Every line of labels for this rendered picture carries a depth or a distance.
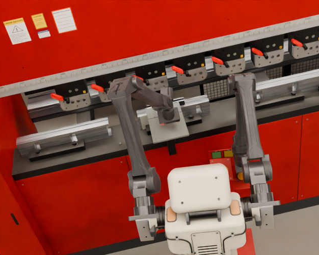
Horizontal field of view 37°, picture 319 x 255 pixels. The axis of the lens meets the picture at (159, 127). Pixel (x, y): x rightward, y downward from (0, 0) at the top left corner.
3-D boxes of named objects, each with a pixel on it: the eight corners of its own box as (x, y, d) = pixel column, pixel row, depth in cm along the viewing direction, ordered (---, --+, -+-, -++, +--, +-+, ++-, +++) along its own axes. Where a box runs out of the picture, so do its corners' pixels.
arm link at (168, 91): (151, 107, 214) (168, 103, 211) (150, 84, 217) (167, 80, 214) (161, 116, 224) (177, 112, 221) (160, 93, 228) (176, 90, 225)
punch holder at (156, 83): (140, 94, 241) (133, 68, 230) (137, 85, 247) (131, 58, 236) (168, 88, 241) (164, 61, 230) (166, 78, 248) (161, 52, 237)
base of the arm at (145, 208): (127, 220, 173) (160, 217, 172) (125, 198, 174) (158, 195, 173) (131, 220, 181) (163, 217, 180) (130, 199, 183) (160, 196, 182)
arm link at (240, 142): (229, 82, 189) (256, 79, 188) (227, 74, 193) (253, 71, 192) (231, 156, 218) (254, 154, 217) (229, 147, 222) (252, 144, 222)
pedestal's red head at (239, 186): (213, 197, 244) (210, 173, 232) (211, 174, 256) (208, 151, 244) (252, 193, 242) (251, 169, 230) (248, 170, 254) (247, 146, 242)
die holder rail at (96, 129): (22, 157, 257) (15, 144, 251) (22, 150, 262) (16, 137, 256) (112, 136, 258) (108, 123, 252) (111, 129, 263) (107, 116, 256)
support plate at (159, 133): (153, 143, 232) (153, 142, 232) (146, 110, 252) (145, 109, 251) (189, 135, 233) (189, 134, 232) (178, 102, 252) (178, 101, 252)
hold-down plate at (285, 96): (250, 112, 256) (249, 108, 254) (247, 105, 260) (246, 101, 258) (304, 99, 256) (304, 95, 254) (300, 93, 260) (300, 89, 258)
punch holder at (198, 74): (178, 85, 241) (174, 58, 230) (175, 76, 248) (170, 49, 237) (207, 79, 242) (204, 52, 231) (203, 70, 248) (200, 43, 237)
